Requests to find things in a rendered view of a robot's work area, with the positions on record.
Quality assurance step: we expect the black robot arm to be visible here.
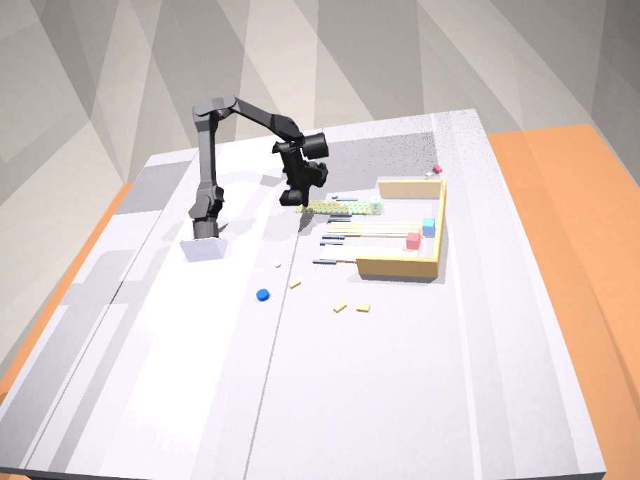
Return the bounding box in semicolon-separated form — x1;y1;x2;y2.
188;95;329;240

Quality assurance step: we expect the tan strip with teal polka dots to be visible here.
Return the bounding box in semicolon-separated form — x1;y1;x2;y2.
295;200;370;215

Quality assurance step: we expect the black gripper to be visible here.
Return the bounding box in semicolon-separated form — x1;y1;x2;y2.
279;160;318;207

